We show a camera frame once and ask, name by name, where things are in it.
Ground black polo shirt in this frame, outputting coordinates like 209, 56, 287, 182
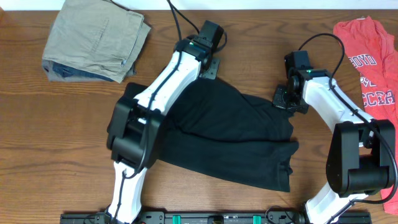
159, 79, 299, 192

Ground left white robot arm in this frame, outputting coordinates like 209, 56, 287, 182
106, 37, 219, 223

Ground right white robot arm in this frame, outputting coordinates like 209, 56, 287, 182
273, 68, 397, 223

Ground red printed t-shirt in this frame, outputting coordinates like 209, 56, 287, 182
333, 16, 398, 215

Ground folded khaki pants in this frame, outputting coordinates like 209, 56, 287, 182
42, 0, 150, 83

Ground folded blue grey garment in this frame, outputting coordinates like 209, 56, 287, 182
42, 59, 137, 83

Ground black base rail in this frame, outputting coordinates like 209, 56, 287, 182
60, 205, 373, 224

